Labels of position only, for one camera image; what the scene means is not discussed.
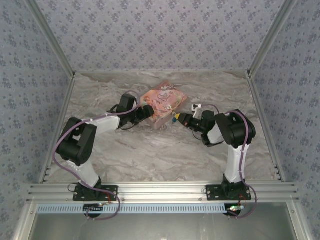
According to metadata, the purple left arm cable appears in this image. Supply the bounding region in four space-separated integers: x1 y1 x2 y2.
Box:
54 90 141 221

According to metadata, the circuit board with leds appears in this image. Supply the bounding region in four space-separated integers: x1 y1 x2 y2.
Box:
83 203 105 216
224 203 247 216

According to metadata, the aluminium left corner post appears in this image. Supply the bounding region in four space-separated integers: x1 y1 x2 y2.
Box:
25 0 76 79

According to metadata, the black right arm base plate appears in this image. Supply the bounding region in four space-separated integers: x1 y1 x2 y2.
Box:
204 183 252 202

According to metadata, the aluminium rail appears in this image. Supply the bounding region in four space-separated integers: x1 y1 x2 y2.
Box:
245 71 286 184
38 71 76 185

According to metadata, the aluminium corner post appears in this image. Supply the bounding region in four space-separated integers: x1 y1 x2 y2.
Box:
25 0 76 79
246 0 299 76

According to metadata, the aluminium right corner post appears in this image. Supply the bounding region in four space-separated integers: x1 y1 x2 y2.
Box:
246 0 299 76

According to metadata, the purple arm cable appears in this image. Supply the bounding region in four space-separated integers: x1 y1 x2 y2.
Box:
206 104 259 220
54 90 141 221

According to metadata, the grey metal lower shelf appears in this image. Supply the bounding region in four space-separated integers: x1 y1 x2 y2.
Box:
13 202 316 240

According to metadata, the aluminium left side rail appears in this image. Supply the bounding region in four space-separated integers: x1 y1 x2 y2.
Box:
38 71 76 185

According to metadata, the right circuit board with leds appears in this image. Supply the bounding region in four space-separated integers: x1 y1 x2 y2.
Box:
224 203 247 216

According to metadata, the left circuit board with leds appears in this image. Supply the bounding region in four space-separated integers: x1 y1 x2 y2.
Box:
83 203 105 216

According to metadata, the aluminium front beam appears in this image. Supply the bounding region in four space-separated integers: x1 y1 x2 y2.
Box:
26 181 300 204

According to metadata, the aluminium right side rail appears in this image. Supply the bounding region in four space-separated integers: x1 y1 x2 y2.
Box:
245 71 286 184

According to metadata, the light blue slotted cable duct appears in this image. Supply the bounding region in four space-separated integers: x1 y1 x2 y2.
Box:
36 203 232 215

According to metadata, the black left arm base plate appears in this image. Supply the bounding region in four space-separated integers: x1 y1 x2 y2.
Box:
72 183 119 202

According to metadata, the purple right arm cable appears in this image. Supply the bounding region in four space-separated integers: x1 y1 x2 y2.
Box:
206 104 259 220

